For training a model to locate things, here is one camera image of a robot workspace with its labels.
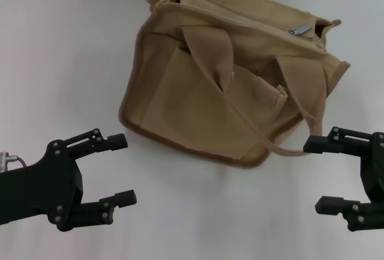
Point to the khaki canvas food bag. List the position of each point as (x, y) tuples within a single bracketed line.
[(195, 116)]

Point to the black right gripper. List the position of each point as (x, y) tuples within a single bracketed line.
[(375, 173)]

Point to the silver zipper pull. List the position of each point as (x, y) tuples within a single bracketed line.
[(300, 29)]

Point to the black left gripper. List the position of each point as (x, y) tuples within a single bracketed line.
[(45, 188)]

